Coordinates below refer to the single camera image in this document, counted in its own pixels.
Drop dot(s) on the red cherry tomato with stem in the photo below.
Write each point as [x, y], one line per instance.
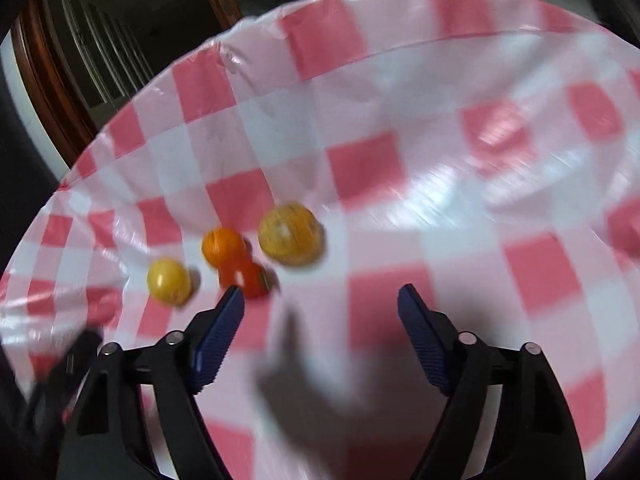
[246, 277]

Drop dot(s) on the striped yellow pepino melon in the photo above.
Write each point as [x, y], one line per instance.
[290, 234]

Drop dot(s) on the dark panelled door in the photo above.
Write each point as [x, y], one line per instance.
[100, 45]

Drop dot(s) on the red white checked tablecloth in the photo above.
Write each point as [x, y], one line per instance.
[425, 160]

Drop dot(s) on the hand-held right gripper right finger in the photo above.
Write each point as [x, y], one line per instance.
[425, 340]

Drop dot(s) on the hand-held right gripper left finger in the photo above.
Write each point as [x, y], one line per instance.
[220, 340]

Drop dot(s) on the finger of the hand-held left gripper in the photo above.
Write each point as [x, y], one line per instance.
[80, 350]

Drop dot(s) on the brown wooden door frame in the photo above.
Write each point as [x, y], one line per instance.
[45, 80]

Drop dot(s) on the yellow cherry tomato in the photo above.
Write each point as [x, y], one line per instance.
[169, 280]

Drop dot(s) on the small orange tangerine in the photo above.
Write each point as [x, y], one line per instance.
[222, 246]

